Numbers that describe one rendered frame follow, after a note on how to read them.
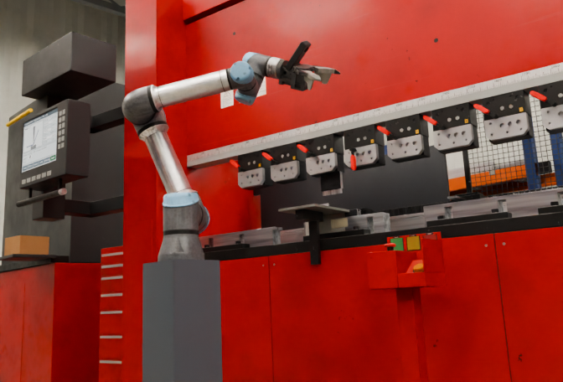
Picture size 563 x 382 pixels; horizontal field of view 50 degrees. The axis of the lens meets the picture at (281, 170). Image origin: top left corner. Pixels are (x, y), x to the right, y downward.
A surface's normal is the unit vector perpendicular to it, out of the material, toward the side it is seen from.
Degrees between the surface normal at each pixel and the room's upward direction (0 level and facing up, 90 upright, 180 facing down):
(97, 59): 90
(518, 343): 90
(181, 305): 90
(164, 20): 90
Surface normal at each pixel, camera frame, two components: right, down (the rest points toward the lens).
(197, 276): 0.69, -0.18
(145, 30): -0.60, -0.14
